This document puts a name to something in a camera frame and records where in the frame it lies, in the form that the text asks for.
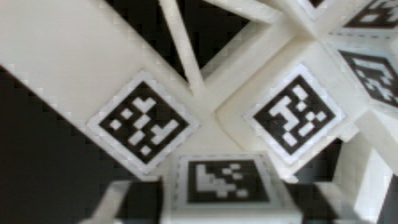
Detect white chair leg tagged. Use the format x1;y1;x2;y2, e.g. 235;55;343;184
160;153;304;224

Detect white chair leg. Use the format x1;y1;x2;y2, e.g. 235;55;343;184
329;0;398;117

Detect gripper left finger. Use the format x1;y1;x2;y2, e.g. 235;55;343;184
76;179;165;224

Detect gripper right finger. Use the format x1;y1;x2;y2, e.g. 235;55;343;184
283;181;380;224

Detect white chair back frame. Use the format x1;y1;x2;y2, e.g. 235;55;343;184
0;0;398;188

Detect white chair seat part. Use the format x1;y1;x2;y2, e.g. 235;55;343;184
332;111;398;224

